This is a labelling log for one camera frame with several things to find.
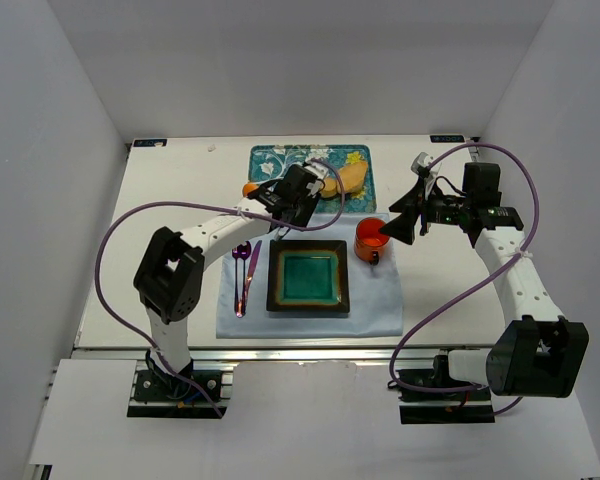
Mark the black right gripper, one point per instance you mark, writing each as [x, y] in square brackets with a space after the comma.
[420, 209]

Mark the white foam board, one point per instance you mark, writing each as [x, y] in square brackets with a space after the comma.
[300, 420]

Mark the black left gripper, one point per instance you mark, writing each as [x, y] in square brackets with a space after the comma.
[290, 216]

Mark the iridescent purple knife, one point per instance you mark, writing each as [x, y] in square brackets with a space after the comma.
[250, 273]

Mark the orange black mug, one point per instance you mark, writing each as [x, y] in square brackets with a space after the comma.
[369, 242]

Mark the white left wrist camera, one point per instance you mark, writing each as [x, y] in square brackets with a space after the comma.
[317, 167]

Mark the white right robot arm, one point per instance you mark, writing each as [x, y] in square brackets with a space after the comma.
[540, 352]

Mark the small round bread roll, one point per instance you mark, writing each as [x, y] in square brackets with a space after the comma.
[330, 188]

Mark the light blue cloth napkin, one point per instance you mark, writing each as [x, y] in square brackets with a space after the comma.
[375, 295]

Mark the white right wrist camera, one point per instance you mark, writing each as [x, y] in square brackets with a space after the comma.
[421, 164]

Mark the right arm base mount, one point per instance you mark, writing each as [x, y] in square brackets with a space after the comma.
[442, 408]

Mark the blue corner label left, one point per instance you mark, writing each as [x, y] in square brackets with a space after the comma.
[149, 143]

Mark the teal floral tray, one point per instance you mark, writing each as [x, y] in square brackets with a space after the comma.
[270, 161]

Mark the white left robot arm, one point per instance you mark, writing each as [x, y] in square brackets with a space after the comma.
[169, 278]

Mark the blue corner label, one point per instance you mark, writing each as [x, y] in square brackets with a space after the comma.
[149, 143]
[446, 138]

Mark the blue corner label right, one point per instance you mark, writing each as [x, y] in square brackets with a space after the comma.
[446, 138]

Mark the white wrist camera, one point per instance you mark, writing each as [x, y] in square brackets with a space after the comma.
[317, 167]
[421, 164]

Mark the square green black plate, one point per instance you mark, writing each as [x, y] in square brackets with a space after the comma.
[308, 276]

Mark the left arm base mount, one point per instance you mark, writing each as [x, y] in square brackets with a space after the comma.
[151, 398]

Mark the purple fork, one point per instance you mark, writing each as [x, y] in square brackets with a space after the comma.
[236, 255]

